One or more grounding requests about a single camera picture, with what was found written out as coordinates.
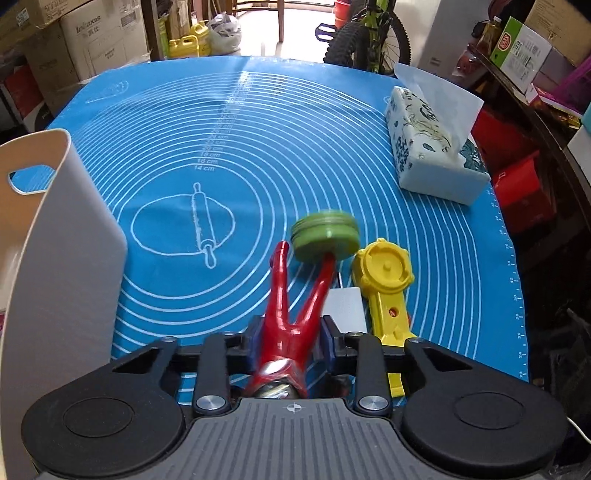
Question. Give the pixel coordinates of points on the large white charger block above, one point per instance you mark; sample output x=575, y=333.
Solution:
x=346, y=307

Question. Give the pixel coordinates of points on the green round plastic toy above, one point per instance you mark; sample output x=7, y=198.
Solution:
x=323, y=235

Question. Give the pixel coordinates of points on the wooden chair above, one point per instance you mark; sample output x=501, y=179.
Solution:
x=280, y=23

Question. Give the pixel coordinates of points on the patterned tissue pack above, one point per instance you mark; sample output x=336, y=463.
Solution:
x=425, y=152

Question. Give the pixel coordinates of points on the tall brown cardboard box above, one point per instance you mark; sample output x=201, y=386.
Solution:
x=563, y=18

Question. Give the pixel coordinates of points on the red gift box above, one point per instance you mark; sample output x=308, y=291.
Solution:
x=496, y=136

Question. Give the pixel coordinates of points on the red gift bag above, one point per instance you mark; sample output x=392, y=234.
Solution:
x=524, y=194

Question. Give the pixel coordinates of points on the green white carton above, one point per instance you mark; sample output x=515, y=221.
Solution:
x=519, y=55

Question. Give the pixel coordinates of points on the pink plastic crate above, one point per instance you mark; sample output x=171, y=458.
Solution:
x=570, y=85

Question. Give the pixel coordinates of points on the green black bicycle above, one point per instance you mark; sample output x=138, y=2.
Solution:
x=351, y=41

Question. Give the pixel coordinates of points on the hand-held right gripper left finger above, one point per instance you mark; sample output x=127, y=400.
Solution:
x=251, y=350

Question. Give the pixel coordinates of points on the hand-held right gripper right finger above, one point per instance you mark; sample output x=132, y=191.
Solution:
x=328, y=341

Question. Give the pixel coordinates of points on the beige plastic storage bin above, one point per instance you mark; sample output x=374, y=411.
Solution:
x=69, y=277

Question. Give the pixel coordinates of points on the blue silicone baking mat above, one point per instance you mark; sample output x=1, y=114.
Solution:
x=277, y=138

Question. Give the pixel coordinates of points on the white chest freezer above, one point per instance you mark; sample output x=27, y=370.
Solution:
x=443, y=37

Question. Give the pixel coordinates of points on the white plastic bag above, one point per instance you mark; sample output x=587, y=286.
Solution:
x=224, y=34

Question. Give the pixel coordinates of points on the labelled cardboard box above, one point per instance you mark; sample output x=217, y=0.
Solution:
x=27, y=18

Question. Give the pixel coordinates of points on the pale printed cardboard box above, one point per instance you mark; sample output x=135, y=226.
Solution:
x=106, y=37

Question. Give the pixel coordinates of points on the yellow plastic tool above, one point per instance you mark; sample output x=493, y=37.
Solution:
x=383, y=272

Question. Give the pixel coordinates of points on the yellow plastic jug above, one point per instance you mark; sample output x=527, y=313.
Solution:
x=201, y=39
x=182, y=48

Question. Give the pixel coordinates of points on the dark wooden side table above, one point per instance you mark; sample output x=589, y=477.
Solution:
x=535, y=124

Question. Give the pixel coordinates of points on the cooking oil bottle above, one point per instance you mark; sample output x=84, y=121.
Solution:
x=490, y=34

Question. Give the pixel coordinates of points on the red plastic bucket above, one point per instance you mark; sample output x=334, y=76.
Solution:
x=344, y=14

